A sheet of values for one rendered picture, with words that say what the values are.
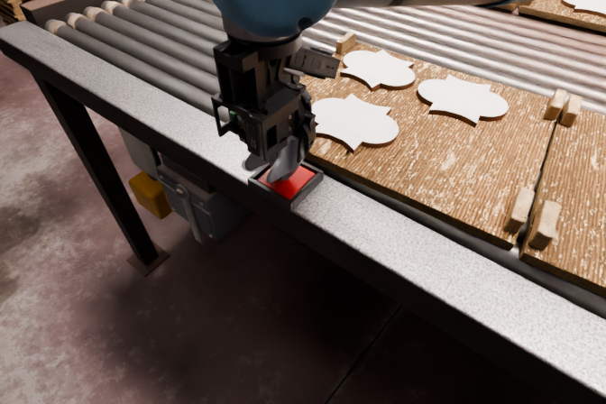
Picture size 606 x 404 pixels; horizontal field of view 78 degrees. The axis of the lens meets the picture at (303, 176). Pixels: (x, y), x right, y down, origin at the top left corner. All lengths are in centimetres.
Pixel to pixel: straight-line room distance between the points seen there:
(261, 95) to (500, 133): 40
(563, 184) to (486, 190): 11
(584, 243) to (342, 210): 28
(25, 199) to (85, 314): 73
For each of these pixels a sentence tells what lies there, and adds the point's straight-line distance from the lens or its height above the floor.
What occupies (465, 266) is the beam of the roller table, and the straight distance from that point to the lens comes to 49.
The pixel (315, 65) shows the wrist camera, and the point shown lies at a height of 109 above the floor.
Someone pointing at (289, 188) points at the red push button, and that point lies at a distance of 50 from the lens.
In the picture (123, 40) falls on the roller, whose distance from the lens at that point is 97.
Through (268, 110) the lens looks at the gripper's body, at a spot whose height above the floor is 108.
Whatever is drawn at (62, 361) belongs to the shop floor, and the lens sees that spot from 158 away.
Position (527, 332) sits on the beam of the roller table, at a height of 92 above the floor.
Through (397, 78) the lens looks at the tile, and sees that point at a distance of 71.
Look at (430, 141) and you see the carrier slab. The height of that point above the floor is 94.
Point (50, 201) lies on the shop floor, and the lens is 207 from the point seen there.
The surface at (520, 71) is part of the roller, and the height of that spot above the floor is 92.
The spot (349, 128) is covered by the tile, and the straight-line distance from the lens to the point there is 58.
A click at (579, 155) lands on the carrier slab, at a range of 67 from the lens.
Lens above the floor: 130
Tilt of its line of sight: 45 degrees down
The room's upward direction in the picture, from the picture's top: straight up
